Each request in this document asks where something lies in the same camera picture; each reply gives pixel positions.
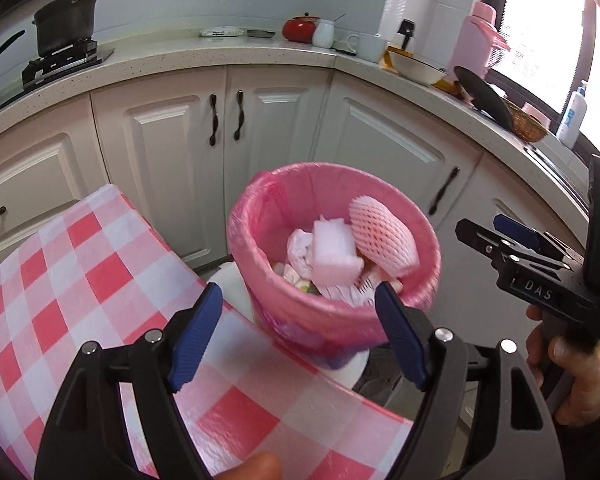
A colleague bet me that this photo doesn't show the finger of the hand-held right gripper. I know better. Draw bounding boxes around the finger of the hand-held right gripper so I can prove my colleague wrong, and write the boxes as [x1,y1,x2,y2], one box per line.
[455,218,531,273]
[493,214,577,267]

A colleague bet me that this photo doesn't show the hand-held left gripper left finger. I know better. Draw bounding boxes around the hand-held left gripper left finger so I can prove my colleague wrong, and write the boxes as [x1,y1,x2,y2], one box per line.
[34,282,224,480]

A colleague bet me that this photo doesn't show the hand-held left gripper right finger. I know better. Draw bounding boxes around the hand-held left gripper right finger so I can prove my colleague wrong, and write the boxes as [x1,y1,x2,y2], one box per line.
[374,281,567,480]

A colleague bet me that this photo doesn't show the white printed paper bag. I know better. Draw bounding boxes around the white printed paper bag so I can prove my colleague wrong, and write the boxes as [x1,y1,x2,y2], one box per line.
[325,280,378,307]

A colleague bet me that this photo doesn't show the oval pink foam fruit net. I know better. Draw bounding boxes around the oval pink foam fruit net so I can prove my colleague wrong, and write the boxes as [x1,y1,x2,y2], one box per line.
[348,195,421,277]

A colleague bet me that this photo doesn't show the small white foam block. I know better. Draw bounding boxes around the small white foam block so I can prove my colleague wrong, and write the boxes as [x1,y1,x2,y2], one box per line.
[311,215,365,287]

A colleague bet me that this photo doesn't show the white plastic bag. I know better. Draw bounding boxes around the white plastic bag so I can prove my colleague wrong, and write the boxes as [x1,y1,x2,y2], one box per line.
[286,228,317,279]

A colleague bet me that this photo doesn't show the pink-lined trash bin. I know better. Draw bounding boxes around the pink-lined trash bin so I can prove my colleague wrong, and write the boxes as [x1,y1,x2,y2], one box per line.
[226,161,441,372]

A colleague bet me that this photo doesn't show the person's right hand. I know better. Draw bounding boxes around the person's right hand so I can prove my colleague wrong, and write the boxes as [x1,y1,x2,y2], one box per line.
[525,305,600,427]

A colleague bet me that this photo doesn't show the person's left hand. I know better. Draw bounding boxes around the person's left hand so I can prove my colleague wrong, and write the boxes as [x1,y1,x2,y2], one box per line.
[215,452,284,480]

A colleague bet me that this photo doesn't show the wicker basket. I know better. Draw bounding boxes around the wicker basket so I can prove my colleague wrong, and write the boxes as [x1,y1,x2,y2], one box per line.
[502,100,551,142]

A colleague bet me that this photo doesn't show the white and blue bottle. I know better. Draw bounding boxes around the white and blue bottle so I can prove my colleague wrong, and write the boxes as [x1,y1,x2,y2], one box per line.
[555,80,590,150]

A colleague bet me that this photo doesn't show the red checked tablecloth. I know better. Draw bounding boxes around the red checked tablecloth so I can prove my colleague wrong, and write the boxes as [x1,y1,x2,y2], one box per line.
[0,183,416,480]

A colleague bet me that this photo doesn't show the black pan lid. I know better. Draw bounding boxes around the black pan lid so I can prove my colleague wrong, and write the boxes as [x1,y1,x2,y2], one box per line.
[453,66,515,130]

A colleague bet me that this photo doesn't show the white bowl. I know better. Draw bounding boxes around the white bowl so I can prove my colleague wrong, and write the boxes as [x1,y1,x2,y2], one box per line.
[392,52,448,86]

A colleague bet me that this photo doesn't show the pink thermos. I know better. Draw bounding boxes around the pink thermos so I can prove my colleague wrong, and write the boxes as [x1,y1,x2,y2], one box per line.
[457,1,511,83]

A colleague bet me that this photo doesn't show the window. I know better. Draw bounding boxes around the window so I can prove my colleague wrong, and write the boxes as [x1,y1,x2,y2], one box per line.
[495,0,600,161]

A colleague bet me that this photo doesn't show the white kitchen base cabinet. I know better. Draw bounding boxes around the white kitchen base cabinet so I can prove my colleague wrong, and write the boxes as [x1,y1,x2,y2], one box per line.
[0,35,596,361]

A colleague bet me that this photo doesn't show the black kitchen tool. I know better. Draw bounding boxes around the black kitchen tool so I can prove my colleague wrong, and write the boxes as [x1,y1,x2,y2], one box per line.
[396,19,416,51]

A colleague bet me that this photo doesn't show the white mug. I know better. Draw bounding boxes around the white mug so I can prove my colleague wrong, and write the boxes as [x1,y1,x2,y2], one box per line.
[346,32,387,63]

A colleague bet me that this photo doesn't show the white jar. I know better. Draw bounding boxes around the white jar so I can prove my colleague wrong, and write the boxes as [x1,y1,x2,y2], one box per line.
[312,19,337,50]

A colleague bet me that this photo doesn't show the red lidded pot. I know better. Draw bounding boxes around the red lidded pot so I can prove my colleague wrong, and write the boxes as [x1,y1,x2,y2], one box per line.
[282,11,321,44]

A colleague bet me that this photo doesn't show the black gas stove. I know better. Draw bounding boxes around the black gas stove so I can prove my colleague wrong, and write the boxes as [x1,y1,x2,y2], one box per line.
[0,40,116,121]

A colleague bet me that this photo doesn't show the white packet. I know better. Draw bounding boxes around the white packet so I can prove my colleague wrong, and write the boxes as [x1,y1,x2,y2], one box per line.
[200,26,246,39]

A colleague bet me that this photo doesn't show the black lidded pot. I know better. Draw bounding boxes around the black lidded pot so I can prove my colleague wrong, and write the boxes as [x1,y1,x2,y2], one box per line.
[31,0,110,57]

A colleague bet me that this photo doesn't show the black frying pan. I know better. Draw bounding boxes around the black frying pan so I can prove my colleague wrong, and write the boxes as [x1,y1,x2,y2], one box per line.
[0,30,26,97]

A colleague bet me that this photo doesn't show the black cabinet door handle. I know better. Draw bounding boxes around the black cabinet door handle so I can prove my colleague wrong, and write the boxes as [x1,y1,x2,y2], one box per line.
[233,89,246,142]
[208,93,219,147]
[428,166,460,215]

